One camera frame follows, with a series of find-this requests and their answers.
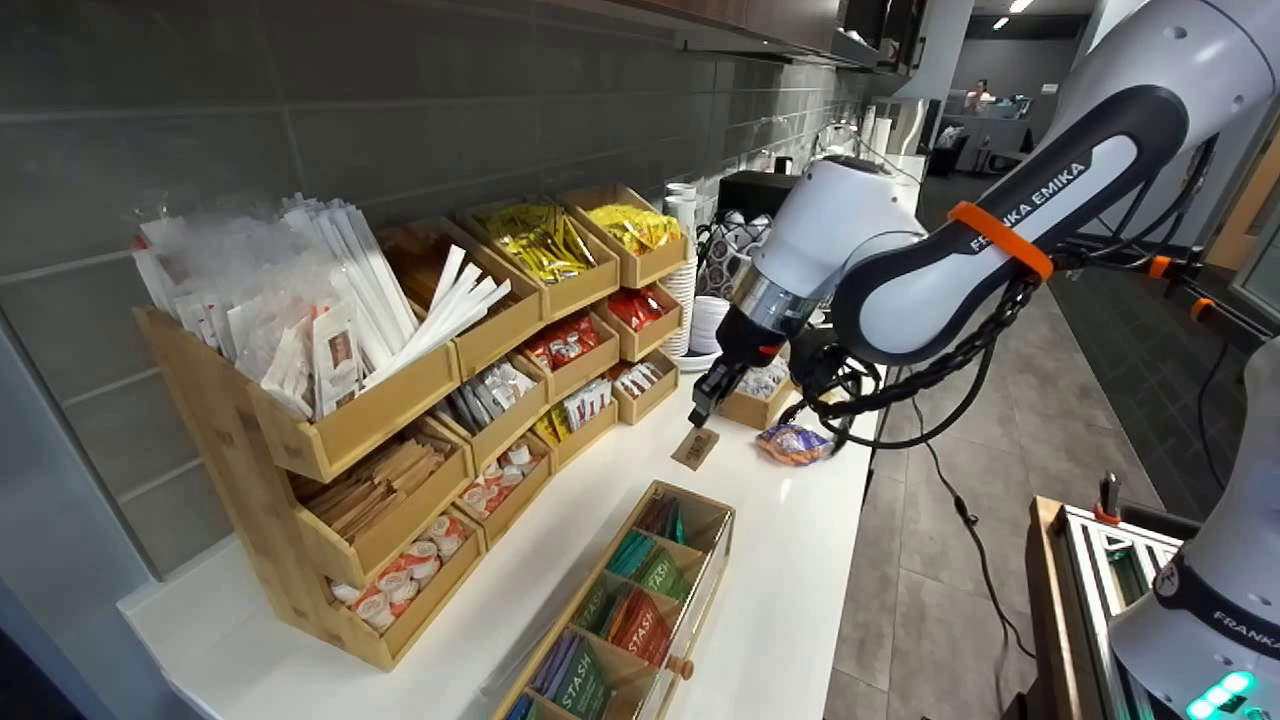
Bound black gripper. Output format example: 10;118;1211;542
687;324;785;429

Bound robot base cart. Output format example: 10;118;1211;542
1026;497;1182;720

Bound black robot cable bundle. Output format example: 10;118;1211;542
785;133;1215;458

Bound purple snack packet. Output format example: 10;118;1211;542
755;419;831;469

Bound yellow sweetener packets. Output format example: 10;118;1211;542
480;204;680;284

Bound red sugar packets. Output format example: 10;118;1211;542
526;289;680;371

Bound bamboo tea box clear lid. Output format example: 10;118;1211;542
491;480;737;720

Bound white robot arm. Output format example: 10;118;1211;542
691;0;1280;720

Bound bamboo tiered condiment shelf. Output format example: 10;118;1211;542
137;204;660;669

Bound small bamboo sweetener tray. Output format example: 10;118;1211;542
719;365;794;429

